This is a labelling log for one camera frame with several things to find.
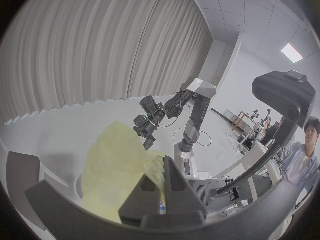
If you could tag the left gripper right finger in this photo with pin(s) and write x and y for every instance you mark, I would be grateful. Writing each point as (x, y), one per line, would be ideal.
(180, 196)

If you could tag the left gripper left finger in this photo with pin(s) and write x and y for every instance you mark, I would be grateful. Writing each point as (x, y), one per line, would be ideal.
(140, 199)

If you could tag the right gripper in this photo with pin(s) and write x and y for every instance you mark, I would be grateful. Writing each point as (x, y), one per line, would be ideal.
(146, 127)

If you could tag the yellow plastic bag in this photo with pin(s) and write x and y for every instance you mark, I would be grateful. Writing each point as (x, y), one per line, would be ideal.
(112, 159)

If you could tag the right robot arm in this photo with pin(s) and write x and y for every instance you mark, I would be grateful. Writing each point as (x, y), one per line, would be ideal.
(200, 109)

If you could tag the white trash bin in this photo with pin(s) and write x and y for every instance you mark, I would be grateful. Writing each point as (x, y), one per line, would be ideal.
(78, 184)

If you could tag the brown wooden table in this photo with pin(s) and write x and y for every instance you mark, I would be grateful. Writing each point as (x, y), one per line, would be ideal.
(242, 113)

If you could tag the person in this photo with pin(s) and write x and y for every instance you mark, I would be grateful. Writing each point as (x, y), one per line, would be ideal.
(297, 164)
(271, 131)

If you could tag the ceiling light panel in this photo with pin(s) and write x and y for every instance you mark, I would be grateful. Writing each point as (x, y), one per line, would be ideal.
(291, 52)

